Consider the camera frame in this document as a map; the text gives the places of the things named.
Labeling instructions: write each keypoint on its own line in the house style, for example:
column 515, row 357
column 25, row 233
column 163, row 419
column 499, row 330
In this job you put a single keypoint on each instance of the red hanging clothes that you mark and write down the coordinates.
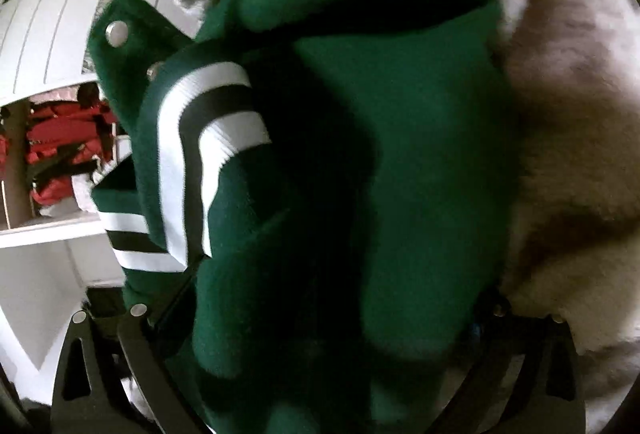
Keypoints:
column 65, row 138

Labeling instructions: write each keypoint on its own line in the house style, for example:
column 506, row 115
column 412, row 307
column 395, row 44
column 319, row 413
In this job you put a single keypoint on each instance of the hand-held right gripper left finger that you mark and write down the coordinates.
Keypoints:
column 105, row 364

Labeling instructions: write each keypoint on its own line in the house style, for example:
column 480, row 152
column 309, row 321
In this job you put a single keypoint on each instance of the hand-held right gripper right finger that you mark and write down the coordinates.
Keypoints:
column 530, row 364

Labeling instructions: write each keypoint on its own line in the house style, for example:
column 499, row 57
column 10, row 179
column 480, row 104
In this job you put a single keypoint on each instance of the white wardrobe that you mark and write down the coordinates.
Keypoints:
column 50, row 38

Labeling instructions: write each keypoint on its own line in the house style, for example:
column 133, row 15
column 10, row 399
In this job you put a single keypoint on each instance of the pink floral blanket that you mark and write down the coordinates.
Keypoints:
column 575, row 113

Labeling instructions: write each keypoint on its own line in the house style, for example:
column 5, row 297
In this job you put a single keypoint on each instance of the green white varsity jacket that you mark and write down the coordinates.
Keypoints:
column 400, row 163

